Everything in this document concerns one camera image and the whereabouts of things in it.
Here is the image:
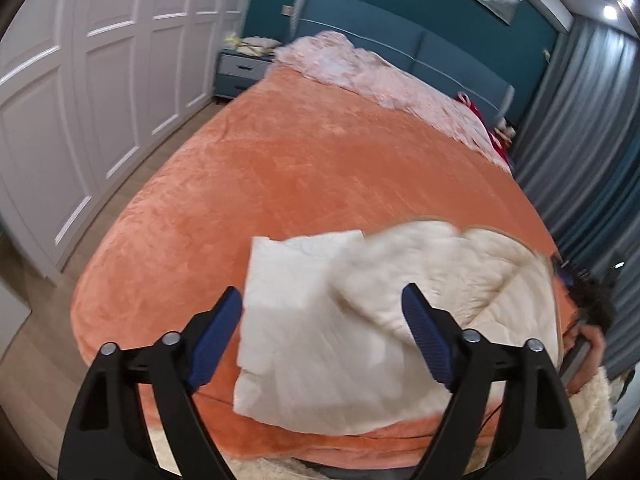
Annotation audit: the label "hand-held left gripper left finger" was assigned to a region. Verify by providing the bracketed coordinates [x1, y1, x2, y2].
[59, 286, 244, 480]

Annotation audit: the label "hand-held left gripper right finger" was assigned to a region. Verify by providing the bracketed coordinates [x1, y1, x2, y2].
[401, 282, 586, 480]

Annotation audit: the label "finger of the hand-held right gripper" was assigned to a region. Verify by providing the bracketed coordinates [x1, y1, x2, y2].
[550, 255, 581, 292]

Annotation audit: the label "cream white quilted blanket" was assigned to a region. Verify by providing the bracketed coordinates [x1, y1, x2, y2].
[232, 217, 563, 436]

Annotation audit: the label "person's right hand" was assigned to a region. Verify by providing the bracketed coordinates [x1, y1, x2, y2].
[564, 324, 607, 392]

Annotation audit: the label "grey curtain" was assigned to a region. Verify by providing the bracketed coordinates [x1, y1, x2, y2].
[512, 15, 640, 411]

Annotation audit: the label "red cloth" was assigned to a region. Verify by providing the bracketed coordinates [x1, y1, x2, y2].
[457, 91, 514, 172]

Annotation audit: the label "orange fleece blanket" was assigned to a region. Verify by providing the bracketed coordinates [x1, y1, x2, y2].
[70, 65, 568, 466]

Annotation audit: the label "grey nightstand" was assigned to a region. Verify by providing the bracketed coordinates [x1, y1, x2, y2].
[214, 50, 275, 106]

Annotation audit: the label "pink floral quilt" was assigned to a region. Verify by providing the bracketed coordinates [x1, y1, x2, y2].
[274, 31, 501, 157]

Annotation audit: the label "white wardrobe doors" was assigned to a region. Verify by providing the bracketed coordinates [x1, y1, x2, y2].
[0, 0, 266, 286]

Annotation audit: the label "blue padded headboard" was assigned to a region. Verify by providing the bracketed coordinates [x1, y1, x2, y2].
[287, 0, 516, 127]

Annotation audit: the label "pale cloth pile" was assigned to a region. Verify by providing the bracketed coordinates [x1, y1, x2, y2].
[222, 34, 281, 59]

